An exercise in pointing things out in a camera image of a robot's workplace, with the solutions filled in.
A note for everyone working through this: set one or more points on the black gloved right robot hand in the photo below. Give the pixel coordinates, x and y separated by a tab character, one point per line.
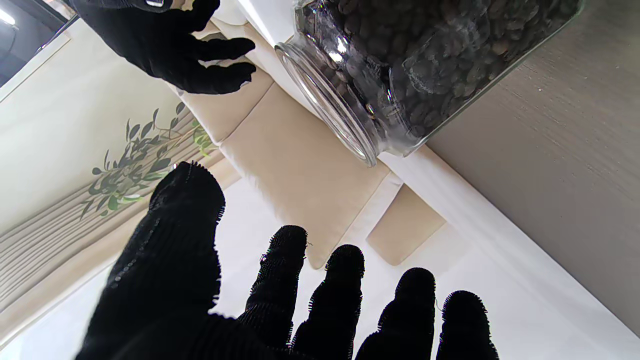
155	40

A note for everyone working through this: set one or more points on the beige sofa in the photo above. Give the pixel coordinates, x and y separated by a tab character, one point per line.
300	175

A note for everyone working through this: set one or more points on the beige pleated curtain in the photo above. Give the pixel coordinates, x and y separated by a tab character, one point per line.
45	245

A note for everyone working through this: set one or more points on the tall dark green leafy plant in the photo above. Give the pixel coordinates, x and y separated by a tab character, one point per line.
130	175

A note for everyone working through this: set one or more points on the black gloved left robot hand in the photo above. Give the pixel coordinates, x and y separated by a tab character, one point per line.
170	280

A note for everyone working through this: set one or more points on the glass jar of coffee beans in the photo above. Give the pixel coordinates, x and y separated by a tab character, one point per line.
425	65

